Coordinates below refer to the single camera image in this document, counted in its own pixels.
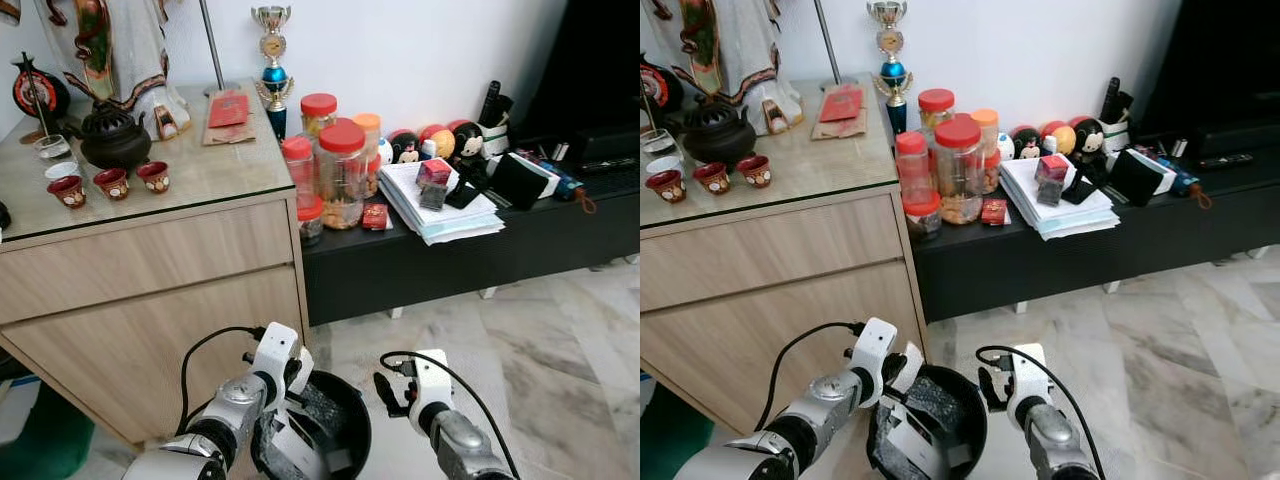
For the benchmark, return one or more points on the black phone stand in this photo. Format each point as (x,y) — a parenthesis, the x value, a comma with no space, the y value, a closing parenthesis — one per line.
(1080,190)
(465,195)

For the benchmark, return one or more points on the red-lid plastic jar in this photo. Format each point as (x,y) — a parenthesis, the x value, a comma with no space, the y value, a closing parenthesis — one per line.
(318,105)
(297,165)
(911,160)
(936,100)

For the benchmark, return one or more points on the red grey cube box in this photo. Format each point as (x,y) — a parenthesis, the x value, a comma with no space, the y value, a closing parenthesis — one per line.
(435,185)
(1052,180)

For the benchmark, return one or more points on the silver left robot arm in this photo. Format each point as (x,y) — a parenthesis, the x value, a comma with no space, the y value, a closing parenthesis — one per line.
(235,400)
(835,395)

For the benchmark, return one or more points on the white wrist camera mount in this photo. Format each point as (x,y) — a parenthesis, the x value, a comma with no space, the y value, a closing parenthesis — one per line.
(432,380)
(878,345)
(272,350)
(1028,375)

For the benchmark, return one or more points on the green plastic object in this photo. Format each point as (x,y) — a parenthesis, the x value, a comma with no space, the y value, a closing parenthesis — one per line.
(662,440)
(45,440)

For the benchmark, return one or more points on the white holder with black remotes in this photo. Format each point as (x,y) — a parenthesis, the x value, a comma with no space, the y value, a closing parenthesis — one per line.
(493,130)
(1115,127)

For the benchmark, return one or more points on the round orange plush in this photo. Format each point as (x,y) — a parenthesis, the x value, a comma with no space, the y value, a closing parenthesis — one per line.
(437,142)
(1058,138)

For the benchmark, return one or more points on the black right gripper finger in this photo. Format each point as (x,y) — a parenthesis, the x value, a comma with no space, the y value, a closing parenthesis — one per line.
(384,390)
(987,385)

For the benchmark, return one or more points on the black round rubbish bin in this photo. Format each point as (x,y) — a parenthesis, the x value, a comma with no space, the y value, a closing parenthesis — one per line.
(970,425)
(352,430)

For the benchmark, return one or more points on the white paper stack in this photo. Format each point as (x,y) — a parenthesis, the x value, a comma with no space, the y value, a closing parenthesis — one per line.
(1025,192)
(405,195)

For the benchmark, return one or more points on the black TV console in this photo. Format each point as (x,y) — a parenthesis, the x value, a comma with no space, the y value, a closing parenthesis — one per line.
(460,275)
(1080,270)

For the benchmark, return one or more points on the small white dish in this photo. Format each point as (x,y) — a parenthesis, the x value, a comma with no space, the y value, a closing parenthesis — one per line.
(664,165)
(62,170)

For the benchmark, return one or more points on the light wood cabinet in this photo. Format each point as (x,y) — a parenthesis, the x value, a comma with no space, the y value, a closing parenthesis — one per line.
(150,290)
(780,290)

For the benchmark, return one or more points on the orange-lid plastic jar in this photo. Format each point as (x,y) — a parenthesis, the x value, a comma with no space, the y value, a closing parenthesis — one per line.
(988,122)
(370,125)

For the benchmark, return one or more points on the red packet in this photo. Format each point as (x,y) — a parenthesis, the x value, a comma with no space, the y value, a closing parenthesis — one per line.
(229,108)
(841,103)

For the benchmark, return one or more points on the black remote control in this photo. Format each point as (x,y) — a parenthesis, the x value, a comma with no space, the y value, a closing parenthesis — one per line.
(605,162)
(1225,160)

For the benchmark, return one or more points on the grey speckled trash bag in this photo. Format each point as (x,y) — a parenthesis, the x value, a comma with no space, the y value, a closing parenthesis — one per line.
(940,405)
(322,410)

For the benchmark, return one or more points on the brown paper envelope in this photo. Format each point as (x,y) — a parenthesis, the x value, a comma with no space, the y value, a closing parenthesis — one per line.
(838,131)
(228,136)

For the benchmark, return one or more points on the round Mickey plush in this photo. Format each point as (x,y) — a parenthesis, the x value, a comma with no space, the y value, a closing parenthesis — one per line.
(1087,138)
(466,142)
(1025,143)
(404,147)

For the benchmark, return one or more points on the red round ornament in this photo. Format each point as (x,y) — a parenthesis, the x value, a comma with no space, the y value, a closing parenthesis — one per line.
(660,90)
(40,95)

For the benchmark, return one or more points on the black white box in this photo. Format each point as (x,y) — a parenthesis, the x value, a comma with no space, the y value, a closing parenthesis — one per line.
(518,183)
(1135,178)

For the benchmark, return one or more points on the black incense burner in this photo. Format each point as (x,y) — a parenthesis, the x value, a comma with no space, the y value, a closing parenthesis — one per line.
(112,145)
(725,140)

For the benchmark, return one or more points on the small red box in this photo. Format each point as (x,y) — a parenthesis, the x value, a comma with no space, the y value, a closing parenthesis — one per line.
(994,212)
(374,217)

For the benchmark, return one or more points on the white robed deity statue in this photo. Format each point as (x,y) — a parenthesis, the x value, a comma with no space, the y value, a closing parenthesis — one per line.
(730,45)
(110,50)

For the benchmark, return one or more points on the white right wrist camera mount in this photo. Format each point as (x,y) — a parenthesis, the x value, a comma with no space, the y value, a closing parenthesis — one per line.
(432,380)
(1028,375)

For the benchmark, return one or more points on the black flat television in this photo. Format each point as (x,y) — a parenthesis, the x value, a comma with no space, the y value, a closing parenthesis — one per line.
(590,60)
(1210,55)

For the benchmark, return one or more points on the small clear glass cup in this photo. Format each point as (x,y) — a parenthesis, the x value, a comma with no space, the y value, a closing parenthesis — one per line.
(52,148)
(662,143)

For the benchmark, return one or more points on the large red-lid snack jar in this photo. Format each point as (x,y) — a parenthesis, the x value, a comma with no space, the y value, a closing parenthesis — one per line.
(958,165)
(342,170)

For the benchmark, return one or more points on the silver metal pole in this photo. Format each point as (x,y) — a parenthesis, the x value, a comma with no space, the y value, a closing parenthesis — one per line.
(210,40)
(828,40)

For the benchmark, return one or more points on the small red tea cup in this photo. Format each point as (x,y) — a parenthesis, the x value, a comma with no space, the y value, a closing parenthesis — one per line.
(154,177)
(665,187)
(67,192)
(755,172)
(712,179)
(111,184)

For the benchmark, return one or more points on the silver blue trophy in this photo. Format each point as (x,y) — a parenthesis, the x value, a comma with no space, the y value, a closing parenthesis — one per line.
(273,80)
(890,72)

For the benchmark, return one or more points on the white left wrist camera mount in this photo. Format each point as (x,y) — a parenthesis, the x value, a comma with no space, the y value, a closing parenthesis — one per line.
(878,345)
(272,350)

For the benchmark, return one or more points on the small red-lid jar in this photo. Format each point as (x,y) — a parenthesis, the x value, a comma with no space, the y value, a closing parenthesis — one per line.
(310,220)
(920,215)

